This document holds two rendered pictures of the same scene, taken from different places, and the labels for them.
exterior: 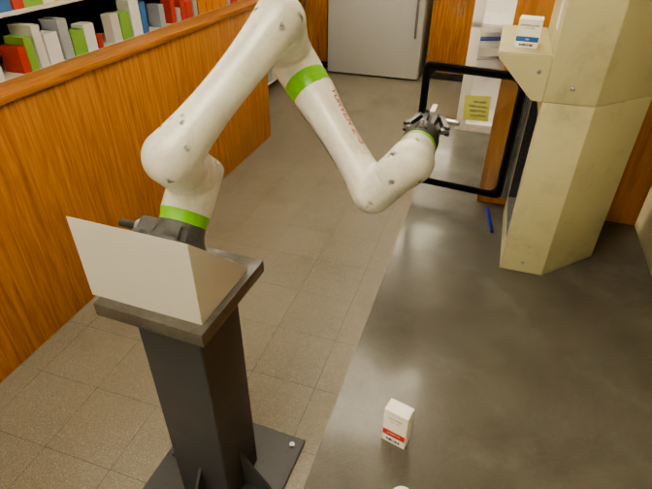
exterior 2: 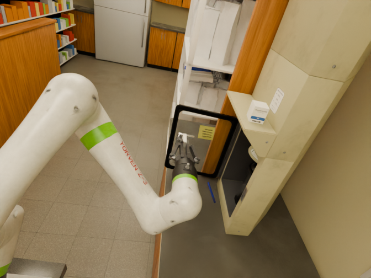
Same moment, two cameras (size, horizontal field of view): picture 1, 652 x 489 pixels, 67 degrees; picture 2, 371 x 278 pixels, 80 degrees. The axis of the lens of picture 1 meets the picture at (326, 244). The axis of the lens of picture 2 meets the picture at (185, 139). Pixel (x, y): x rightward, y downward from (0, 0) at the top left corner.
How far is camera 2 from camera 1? 0.67 m
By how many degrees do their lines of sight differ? 22
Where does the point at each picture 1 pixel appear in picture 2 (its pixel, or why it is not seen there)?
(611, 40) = (312, 129)
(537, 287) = (249, 247)
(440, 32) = (154, 45)
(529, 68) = (261, 139)
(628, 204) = not seen: hidden behind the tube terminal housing
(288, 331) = (83, 238)
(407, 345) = not seen: outside the picture
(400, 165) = (180, 213)
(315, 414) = not seen: outside the picture
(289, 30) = (84, 111)
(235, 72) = (27, 155)
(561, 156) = (270, 184)
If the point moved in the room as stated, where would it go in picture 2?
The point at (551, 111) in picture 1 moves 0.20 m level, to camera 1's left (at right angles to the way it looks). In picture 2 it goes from (269, 162) to (221, 167)
